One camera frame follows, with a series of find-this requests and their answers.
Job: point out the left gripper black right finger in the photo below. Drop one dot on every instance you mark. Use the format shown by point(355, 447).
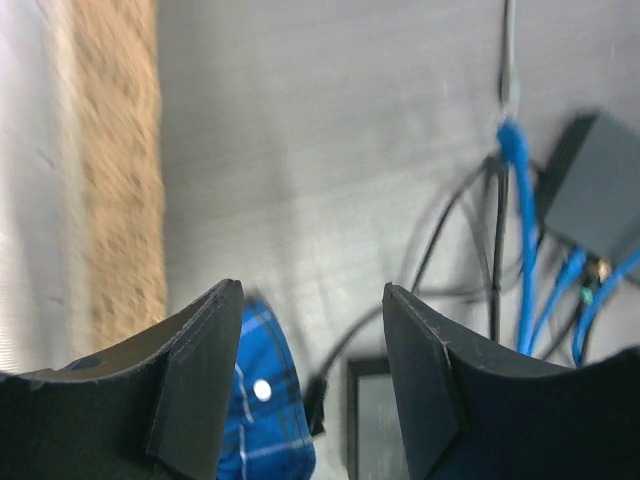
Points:
point(470, 408)

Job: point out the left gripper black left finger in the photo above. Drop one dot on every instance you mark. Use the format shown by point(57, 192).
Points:
point(150, 407)

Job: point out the black network switch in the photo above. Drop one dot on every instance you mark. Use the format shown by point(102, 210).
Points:
point(590, 192)

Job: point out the black power adapter brick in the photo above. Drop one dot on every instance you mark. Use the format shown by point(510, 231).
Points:
point(375, 447)

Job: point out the blue plaid cloth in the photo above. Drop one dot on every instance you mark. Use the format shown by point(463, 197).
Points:
point(266, 434)

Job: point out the wicker basket with liner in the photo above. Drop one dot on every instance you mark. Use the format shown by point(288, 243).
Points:
point(110, 107)

